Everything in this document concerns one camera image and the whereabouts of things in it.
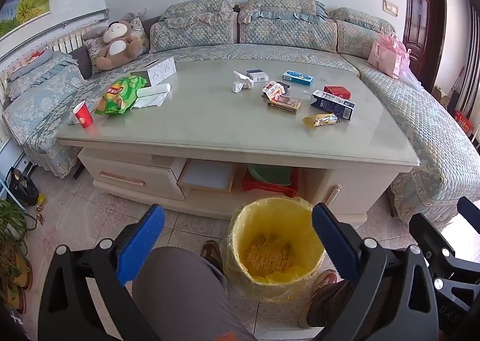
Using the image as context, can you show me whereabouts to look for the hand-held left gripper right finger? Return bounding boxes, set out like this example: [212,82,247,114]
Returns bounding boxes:
[311,202,441,341]

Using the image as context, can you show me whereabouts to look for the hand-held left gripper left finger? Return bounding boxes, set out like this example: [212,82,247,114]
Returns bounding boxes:
[37,204,166,341]

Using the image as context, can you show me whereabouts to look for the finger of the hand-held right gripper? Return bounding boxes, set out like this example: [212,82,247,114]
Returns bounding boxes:
[457,196,480,231]
[409,213,456,272]

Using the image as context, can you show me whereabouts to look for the bin with yellow liner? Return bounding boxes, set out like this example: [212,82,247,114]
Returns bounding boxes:
[223,196,327,302]

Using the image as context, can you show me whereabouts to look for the yellow snack wrapper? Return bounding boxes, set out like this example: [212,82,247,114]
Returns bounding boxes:
[302,113,340,128]

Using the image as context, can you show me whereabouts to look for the blue and white milk carton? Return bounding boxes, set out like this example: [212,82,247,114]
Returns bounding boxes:
[303,89,356,120]

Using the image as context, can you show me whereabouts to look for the brown cigarette box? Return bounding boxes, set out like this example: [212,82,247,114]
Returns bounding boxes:
[267,95,302,114]

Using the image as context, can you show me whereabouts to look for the red cigarette box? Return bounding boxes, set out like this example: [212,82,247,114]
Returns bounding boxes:
[323,85,352,99]

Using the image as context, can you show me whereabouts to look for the red white cigarette pack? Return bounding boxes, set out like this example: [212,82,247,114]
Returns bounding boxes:
[262,81,287,98]

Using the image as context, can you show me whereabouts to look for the long blue box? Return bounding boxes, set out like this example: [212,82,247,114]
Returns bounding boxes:
[282,70,314,86]

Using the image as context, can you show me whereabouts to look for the white tissue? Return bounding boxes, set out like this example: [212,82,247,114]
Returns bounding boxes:
[232,71,256,93]

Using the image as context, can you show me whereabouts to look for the person's right brown shoe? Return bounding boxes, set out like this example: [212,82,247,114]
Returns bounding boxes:
[298,269,338,328]

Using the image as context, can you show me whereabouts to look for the person's brown shoe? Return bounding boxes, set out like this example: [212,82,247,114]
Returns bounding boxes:
[298,269,338,328]
[200,240,226,274]

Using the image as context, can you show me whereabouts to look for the person's left brown shoe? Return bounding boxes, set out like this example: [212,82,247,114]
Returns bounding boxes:
[200,240,226,274]

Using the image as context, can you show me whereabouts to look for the wooden framed whiteboard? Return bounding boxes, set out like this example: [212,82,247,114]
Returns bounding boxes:
[177,159,236,195]

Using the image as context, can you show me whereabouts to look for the red carton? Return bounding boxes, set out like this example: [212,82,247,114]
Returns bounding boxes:
[454,110,475,135]

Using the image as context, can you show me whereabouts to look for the green plastic basin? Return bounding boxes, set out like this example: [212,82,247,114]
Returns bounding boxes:
[247,164,293,187]

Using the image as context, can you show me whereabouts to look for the red plastic basket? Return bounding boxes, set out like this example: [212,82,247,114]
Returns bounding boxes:
[242,168,301,193]

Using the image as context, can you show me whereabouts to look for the cardboard box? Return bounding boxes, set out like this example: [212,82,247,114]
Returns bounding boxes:
[431,85,454,107]

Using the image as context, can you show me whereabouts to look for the black bag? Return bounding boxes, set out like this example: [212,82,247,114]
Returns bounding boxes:
[7,166,40,207]

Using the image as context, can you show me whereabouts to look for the cream coffee table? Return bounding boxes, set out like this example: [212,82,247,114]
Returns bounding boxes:
[54,59,421,225]

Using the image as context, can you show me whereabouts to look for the potted green plant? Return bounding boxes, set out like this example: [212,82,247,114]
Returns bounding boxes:
[0,198,38,315]

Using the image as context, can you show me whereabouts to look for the red paper cup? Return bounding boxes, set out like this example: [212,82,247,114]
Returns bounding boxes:
[72,101,94,128]

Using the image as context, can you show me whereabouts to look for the green chip bag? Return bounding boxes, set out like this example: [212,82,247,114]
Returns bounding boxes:
[94,74,149,116]

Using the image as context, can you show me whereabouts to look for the roll of white plastic bags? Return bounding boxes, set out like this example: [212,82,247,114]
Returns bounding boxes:
[133,83,172,108]

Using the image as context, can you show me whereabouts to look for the white patterned tissue box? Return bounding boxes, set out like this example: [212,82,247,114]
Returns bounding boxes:
[129,56,177,86]

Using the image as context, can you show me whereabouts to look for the pink gift bag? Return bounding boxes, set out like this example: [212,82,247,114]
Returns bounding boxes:
[367,33,411,80]

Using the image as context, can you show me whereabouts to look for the dark grey cushion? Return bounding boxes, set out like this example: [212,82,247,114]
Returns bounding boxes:
[68,44,94,80]

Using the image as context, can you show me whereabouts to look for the dark brown door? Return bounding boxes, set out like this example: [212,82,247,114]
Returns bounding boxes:
[402,0,448,92]

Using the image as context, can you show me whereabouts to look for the brown teddy bear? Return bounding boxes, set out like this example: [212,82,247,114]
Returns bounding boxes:
[94,20,149,71]

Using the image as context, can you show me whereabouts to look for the quilted light blue sofa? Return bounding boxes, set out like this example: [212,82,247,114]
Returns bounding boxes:
[2,0,480,225]

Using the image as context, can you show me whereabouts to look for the white radiator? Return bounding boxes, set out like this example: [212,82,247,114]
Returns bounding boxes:
[0,28,96,94]

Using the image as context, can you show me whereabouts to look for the floral pillow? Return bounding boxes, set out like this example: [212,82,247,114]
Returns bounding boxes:
[84,16,151,75]

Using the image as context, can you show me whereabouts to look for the cream drawer with copper handle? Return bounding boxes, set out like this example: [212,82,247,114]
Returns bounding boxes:
[88,159,186,201]

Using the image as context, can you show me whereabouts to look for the metal wall pipe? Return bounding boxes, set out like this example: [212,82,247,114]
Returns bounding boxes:
[0,8,110,60]

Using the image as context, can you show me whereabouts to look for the landscape wall poster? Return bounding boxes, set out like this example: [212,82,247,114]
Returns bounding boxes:
[0,0,51,39]

